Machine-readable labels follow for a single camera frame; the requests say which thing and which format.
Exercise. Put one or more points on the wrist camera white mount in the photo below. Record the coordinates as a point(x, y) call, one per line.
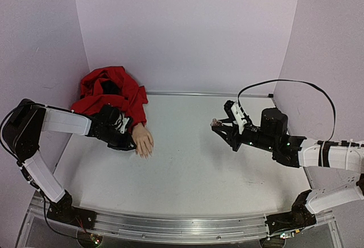
point(236, 115)
point(123, 124)

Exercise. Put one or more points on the red cloth jacket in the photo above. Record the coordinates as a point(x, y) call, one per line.
point(112, 86)

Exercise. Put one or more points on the aluminium front rail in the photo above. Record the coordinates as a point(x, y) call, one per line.
point(182, 230)

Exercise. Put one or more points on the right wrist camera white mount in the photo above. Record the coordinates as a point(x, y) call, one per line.
point(236, 115)

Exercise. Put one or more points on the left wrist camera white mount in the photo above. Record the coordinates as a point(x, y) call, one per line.
point(123, 124)

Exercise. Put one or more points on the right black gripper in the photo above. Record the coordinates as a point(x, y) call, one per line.
point(235, 133)

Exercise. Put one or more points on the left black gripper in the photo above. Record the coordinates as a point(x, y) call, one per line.
point(125, 146)

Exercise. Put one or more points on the nail polish glass bottle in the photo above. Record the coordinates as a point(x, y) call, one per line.
point(215, 123)

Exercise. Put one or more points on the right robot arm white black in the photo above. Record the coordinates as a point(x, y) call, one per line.
point(295, 151)

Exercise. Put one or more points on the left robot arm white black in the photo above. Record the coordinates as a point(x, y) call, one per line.
point(21, 131)

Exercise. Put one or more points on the mannequin hand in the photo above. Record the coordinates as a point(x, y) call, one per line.
point(143, 140)

